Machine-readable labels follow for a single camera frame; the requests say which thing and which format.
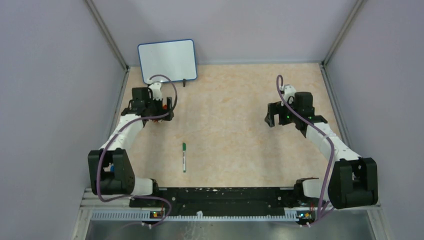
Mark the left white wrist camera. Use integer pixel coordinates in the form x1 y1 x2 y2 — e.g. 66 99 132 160
148 82 163 101

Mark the purple cable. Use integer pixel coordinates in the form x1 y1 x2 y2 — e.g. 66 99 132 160
276 74 336 227
96 74 178 229

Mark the white cable duct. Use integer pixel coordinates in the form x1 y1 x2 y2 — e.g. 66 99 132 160
91 210 299 222

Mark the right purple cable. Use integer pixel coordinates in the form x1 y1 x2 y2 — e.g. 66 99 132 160
276 74 336 227

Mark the blue-framed whiteboard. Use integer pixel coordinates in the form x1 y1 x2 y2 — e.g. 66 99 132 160
137 39 198 84

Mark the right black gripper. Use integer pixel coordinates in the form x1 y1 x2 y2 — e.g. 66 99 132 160
264 97 300 128

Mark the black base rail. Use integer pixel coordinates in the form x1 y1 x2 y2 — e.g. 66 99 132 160
129 187 318 217

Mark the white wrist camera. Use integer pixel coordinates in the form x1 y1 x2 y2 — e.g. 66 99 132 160
148 82 163 101
279 84 297 105

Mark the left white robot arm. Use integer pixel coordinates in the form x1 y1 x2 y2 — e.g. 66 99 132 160
87 83 177 207

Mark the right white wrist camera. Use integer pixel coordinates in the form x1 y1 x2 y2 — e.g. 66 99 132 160
279 84 297 105

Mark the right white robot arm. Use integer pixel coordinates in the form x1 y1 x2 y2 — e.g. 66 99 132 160
264 91 379 209

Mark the green whiteboard marker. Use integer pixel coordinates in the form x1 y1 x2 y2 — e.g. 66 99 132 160
182 142 187 173

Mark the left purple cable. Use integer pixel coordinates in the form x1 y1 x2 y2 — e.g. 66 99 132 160
96 74 178 229

